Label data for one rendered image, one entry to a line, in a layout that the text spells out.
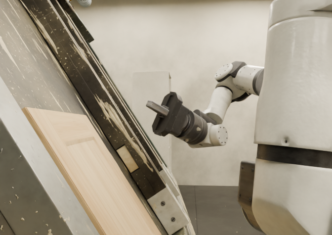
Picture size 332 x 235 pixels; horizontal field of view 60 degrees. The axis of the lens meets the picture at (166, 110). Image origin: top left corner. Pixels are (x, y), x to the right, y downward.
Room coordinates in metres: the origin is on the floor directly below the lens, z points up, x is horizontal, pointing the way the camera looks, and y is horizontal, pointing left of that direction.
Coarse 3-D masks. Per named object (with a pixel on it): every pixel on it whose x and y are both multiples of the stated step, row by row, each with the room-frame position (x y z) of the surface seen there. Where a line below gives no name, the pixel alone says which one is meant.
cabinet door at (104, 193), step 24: (48, 120) 0.41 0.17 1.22; (72, 120) 0.53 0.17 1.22; (48, 144) 0.36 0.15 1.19; (72, 144) 0.46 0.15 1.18; (96, 144) 0.61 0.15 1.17; (72, 168) 0.39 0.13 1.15; (96, 168) 0.51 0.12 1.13; (96, 192) 0.43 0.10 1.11; (120, 192) 0.56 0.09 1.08; (96, 216) 0.37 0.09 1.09; (120, 216) 0.47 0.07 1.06; (144, 216) 0.62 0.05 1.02
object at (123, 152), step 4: (120, 148) 0.86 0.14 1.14; (124, 148) 0.86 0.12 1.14; (120, 152) 0.86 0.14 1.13; (124, 152) 0.86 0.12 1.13; (128, 152) 0.86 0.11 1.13; (120, 156) 0.86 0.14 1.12; (124, 156) 0.86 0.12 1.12; (128, 156) 0.86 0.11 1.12; (124, 160) 0.86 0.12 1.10; (128, 160) 0.86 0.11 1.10; (132, 160) 0.86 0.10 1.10; (128, 164) 0.86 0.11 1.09; (132, 164) 0.86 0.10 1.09; (136, 164) 0.86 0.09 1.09; (128, 168) 0.86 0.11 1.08; (132, 168) 0.86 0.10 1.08; (136, 168) 0.86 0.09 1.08
